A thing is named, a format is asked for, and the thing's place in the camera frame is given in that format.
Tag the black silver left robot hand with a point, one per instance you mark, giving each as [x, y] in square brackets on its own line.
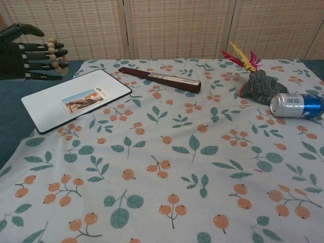
[12, 58]

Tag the white board with black edge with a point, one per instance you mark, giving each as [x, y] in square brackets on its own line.
[48, 103]

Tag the photo postcard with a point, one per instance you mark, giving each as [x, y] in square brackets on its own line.
[83, 101]

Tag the folded dark red fan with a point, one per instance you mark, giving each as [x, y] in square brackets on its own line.
[141, 74]

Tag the woven bamboo folding screen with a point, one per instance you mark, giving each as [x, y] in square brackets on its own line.
[177, 27]

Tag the floral orange fruit tablecloth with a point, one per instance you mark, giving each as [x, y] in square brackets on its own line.
[162, 177]

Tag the colourful feather shuttlecock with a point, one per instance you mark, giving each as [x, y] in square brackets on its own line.
[249, 64]

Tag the small loose pink feather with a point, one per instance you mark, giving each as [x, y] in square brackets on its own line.
[258, 170]

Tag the blue and silver drink can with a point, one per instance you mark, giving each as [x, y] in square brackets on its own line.
[298, 105]

